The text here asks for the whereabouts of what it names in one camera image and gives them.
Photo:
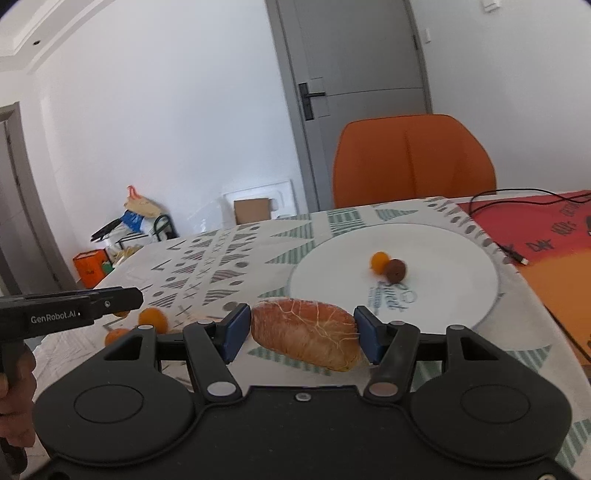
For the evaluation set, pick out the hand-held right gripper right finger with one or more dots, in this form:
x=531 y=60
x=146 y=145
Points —
x=369 y=339

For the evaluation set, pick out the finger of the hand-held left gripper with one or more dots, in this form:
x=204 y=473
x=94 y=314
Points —
x=117 y=301

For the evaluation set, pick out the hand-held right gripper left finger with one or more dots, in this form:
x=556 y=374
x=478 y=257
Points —
x=236 y=333

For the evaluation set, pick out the peeled orange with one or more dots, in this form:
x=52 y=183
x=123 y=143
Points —
x=304 y=332

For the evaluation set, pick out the white plate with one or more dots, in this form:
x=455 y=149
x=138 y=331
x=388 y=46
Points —
x=438 y=286

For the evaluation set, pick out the person's left hand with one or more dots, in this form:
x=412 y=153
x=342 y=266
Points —
x=16 y=406

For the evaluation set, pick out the orange box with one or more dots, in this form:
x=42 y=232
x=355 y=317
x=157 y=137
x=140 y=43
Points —
x=89 y=269

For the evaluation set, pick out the black folded item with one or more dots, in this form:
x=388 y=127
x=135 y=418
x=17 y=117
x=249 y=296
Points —
x=107 y=230

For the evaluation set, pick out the small brown fruit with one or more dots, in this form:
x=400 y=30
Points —
x=396 y=271

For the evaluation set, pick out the patterned tablecloth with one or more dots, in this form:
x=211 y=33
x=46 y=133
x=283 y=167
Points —
x=221 y=258

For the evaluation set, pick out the blue white bag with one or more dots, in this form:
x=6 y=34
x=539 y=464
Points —
x=132 y=220

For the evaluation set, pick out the black metal rack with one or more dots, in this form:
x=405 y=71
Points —
x=162 y=227

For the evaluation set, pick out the brown paper bag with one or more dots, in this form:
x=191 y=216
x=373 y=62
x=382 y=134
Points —
x=141 y=204

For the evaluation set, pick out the brown cardboard piece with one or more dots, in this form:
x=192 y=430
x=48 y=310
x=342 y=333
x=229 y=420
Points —
x=251 y=211

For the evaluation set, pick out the orange chair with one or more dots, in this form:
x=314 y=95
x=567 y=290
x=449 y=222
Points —
x=411 y=161

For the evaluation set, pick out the red orange printed mat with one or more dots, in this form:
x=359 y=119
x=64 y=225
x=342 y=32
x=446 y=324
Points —
x=554 y=295

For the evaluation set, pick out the grey door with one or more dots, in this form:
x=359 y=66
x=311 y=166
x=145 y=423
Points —
x=360 y=60

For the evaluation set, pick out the grey door frame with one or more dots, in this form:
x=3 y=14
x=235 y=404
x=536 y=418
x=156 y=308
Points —
x=27 y=203

